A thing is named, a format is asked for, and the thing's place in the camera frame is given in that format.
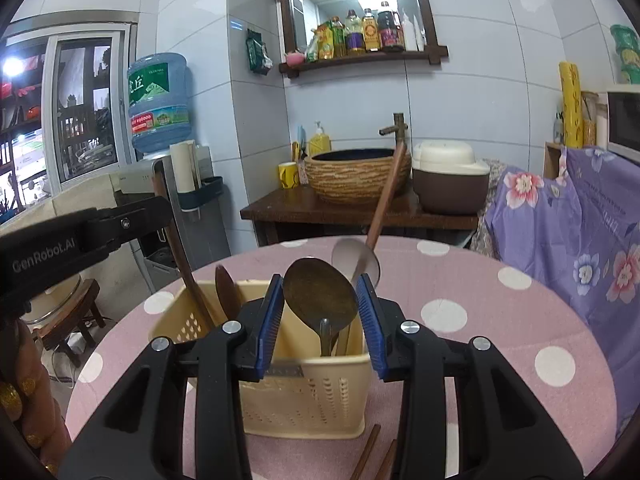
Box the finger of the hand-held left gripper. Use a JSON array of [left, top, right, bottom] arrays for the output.
[[86, 195, 174, 252]]

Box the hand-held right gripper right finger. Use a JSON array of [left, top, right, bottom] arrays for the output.
[[354, 274, 583, 480]]

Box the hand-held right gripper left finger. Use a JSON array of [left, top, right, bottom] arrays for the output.
[[59, 274, 286, 480]]

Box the dark wooden spoon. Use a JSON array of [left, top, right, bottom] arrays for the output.
[[215, 265, 244, 322]]

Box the steel spoon with wooden handle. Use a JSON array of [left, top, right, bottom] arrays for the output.
[[331, 141, 408, 293], [283, 257, 359, 357]]

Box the cream plastic utensil holder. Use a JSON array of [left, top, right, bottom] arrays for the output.
[[149, 279, 372, 440]]

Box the dark brown wooden chopstick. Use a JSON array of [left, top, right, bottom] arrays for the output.
[[151, 162, 217, 328], [349, 423, 382, 480], [374, 438, 399, 480]]

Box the cream electric pot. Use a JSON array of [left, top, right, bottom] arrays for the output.
[[25, 274, 83, 327]]

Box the small dark wooden stool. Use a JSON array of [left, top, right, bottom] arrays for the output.
[[32, 279, 107, 367]]

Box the paper towel roll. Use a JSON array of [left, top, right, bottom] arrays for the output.
[[170, 140, 203, 194]]

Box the grey water dispenser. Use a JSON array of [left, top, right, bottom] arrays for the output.
[[109, 146, 232, 281]]

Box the pink polka dot tablecloth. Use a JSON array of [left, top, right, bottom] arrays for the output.
[[65, 236, 623, 480]]

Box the blue water jug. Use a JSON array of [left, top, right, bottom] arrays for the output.
[[126, 52, 195, 157]]

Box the dark wooden cabinet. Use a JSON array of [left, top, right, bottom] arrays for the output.
[[240, 187, 481, 248]]

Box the aluminium sliding window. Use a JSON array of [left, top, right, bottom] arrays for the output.
[[0, 20, 139, 198]]

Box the woven pattern wash basin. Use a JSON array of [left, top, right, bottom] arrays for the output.
[[304, 148, 412, 206]]

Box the yellow mug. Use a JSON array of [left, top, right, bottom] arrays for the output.
[[278, 162, 300, 190]]

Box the white and brown rice cooker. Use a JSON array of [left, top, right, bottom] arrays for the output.
[[411, 141, 491, 215]]

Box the yellow soap pump bottle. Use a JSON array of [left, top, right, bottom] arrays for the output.
[[307, 121, 332, 157]]

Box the green hanging packet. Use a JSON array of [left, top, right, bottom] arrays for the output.
[[245, 27, 273, 76]]

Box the purple floral cloth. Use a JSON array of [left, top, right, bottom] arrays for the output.
[[470, 146, 640, 436]]

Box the light wooden box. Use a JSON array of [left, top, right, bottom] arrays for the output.
[[544, 141, 569, 180]]

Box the yellow seasoning pack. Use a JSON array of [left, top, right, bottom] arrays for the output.
[[315, 22, 335, 60]]

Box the wooden framed mirror shelf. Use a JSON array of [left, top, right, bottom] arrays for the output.
[[272, 0, 449, 79]]

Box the green oil bottle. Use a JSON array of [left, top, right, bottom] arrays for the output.
[[330, 16, 347, 58]]

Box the purple label bottle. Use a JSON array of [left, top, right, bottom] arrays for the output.
[[345, 9, 366, 56]]

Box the orange label oil bottle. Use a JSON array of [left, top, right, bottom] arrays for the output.
[[361, 8, 381, 53]]

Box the white squeeze bottle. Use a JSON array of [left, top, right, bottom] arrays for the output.
[[400, 7, 419, 52]]

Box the yellow wrapped roll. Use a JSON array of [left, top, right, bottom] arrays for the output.
[[558, 61, 585, 150]]

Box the dark soy sauce bottle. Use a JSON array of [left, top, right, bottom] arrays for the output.
[[376, 1, 406, 53]]

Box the glass jar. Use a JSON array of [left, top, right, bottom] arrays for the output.
[[580, 91, 600, 149]]

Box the white microwave oven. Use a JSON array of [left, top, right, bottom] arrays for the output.
[[597, 86, 640, 164]]

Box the blue white wall holder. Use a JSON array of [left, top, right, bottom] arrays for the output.
[[177, 176, 224, 211]]

